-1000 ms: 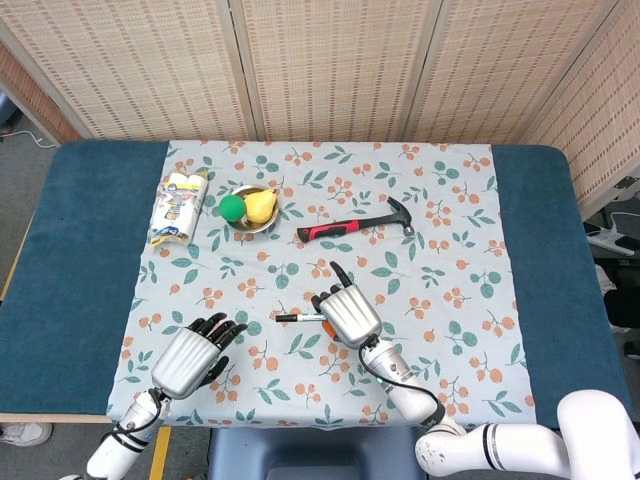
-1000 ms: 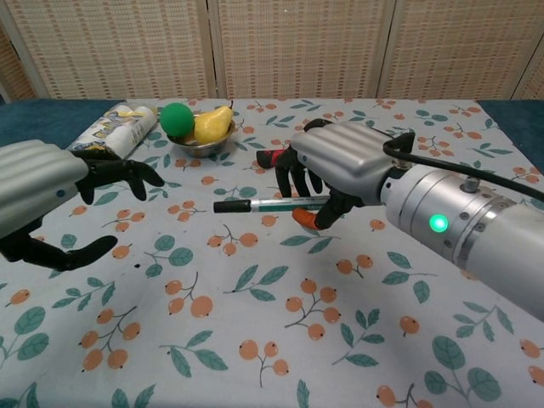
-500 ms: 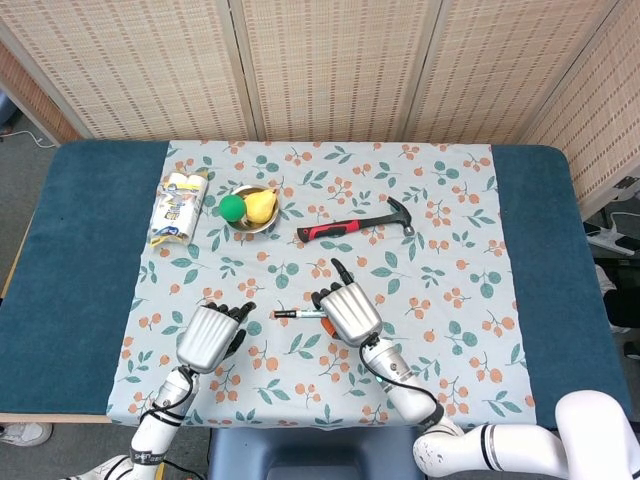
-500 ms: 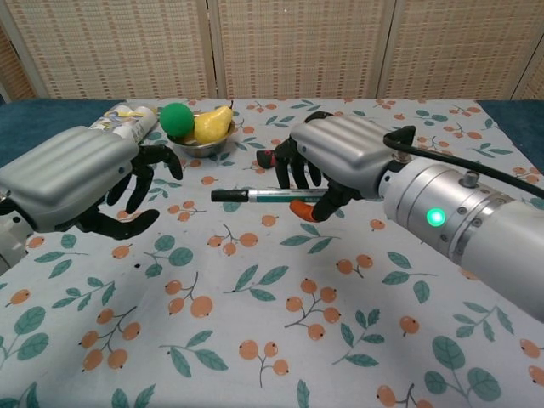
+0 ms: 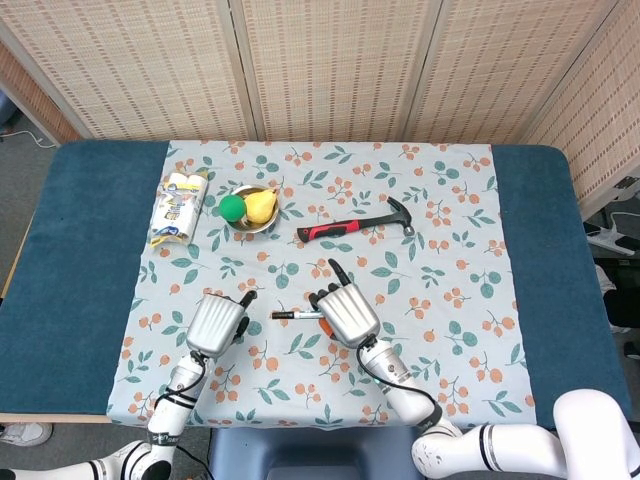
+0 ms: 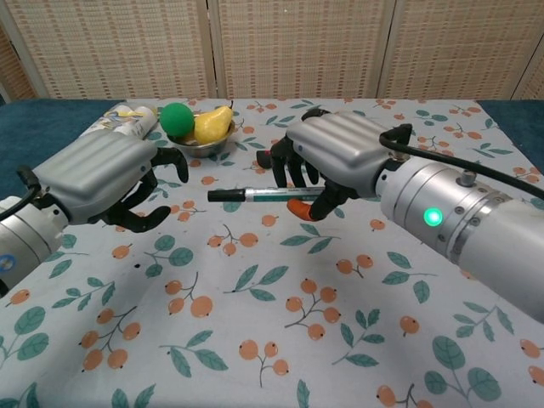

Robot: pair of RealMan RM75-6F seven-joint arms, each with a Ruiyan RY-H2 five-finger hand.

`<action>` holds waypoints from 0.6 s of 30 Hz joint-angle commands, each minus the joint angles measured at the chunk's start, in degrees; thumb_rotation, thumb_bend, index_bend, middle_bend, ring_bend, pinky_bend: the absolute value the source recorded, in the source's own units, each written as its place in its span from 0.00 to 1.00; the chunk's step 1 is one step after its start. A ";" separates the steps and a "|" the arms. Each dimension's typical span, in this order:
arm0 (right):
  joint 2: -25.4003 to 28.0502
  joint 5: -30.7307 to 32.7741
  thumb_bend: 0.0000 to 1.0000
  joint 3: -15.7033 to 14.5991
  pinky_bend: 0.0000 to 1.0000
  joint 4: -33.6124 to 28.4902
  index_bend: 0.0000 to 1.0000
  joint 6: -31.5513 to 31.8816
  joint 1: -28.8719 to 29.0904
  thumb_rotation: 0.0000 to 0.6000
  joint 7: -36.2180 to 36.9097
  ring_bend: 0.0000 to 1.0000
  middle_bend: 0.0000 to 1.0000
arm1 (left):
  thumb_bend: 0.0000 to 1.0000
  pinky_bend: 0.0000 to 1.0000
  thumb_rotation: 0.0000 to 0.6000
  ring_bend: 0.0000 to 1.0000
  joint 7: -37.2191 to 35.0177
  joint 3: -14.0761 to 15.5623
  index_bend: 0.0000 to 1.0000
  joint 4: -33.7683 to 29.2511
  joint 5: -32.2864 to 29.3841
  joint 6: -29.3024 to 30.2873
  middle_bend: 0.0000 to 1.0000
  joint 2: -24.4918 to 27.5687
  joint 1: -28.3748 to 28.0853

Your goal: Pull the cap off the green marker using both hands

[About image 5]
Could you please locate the red black claw hammer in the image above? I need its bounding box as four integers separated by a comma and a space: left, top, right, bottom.
296, 195, 415, 246

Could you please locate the yellow pear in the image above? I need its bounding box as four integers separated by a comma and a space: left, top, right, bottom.
243, 187, 278, 224

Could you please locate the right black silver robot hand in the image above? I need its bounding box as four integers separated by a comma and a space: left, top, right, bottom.
308, 258, 381, 350

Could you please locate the white plastic-wrapped roll pack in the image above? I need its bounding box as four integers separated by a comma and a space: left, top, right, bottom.
149, 170, 210, 249

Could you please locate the blue padded seat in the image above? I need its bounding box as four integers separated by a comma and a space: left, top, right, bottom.
207, 425, 422, 480

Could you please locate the green ball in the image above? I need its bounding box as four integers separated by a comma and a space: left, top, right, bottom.
219, 195, 247, 222

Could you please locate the blue table cover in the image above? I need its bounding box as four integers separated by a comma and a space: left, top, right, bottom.
0, 139, 632, 431

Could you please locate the woven bamboo folding screen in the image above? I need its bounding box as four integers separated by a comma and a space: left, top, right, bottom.
0, 0, 640, 221

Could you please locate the small steel bowl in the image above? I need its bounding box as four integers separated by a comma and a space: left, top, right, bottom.
227, 184, 282, 233

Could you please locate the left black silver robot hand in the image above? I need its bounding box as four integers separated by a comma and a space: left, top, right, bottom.
186, 288, 259, 360

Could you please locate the white sneaker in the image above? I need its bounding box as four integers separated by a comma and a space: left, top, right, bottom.
0, 422, 54, 448

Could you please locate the white floor cable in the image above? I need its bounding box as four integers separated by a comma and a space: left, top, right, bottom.
0, 130, 57, 149

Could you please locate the floral printed tablecloth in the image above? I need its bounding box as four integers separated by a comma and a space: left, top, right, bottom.
107, 139, 537, 430

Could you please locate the white floor device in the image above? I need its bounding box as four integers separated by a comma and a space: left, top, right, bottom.
585, 209, 640, 257

